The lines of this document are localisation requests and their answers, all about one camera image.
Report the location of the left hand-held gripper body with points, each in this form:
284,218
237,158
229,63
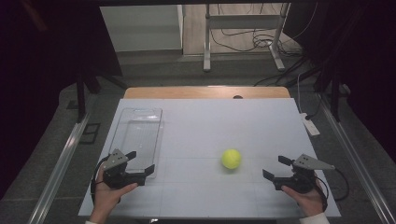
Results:
116,174

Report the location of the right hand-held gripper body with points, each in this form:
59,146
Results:
300,177

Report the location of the clear plastic container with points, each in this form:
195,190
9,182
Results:
137,137

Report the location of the yellow-green tennis ball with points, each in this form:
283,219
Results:
231,159

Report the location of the person's left hand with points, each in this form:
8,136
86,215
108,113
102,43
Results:
107,196

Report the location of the person's right hand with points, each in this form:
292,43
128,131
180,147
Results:
306,200

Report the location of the white power strip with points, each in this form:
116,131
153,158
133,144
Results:
310,125

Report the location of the black stand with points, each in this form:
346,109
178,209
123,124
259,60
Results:
81,99

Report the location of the wooden table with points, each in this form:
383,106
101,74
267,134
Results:
186,92

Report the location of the dark curtain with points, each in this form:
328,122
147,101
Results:
37,77
358,62

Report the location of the white cabinet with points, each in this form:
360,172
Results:
140,28

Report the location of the metal floor rail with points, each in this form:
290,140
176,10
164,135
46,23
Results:
358,168
59,168

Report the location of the grey metal desk frame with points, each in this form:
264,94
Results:
243,21

